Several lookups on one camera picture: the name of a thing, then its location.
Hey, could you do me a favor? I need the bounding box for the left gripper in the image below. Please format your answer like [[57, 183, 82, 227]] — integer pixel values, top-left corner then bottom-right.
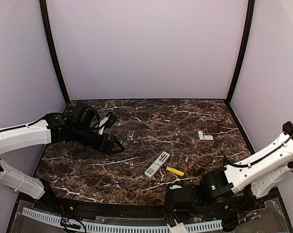
[[72, 124, 124, 155]]

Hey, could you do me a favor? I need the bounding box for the yellow handled screwdriver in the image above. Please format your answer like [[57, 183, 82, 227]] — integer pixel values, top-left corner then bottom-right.
[[161, 166, 184, 177]]

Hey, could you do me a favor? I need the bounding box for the white remote control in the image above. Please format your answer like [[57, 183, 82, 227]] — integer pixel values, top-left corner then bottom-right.
[[144, 151, 170, 179]]

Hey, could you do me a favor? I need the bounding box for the white battery cover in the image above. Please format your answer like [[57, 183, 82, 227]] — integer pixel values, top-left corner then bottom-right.
[[204, 135, 214, 140], [198, 131, 205, 140]]

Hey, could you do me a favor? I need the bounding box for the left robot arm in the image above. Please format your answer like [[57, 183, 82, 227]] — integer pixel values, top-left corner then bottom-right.
[[0, 102, 124, 212]]

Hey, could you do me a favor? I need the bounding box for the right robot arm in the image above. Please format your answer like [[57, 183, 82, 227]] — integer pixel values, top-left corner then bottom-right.
[[165, 121, 293, 213]]

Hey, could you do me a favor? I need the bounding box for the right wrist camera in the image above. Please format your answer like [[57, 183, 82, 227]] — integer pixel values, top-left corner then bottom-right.
[[165, 214, 187, 233]]

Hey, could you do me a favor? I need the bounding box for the black front rail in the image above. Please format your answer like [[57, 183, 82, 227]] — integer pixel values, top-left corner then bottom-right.
[[35, 188, 278, 220]]

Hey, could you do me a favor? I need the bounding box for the white slotted cable duct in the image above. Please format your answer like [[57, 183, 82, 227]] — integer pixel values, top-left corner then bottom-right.
[[22, 207, 223, 233]]

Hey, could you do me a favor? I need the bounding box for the left black frame post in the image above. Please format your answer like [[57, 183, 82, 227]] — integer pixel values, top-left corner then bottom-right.
[[39, 0, 70, 105]]

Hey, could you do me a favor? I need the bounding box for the black frame post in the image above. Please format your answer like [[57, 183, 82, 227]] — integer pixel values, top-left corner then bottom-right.
[[39, 0, 70, 105], [225, 0, 255, 105]]

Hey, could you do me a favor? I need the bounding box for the right black frame post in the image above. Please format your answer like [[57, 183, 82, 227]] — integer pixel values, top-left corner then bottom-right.
[[225, 0, 255, 105]]

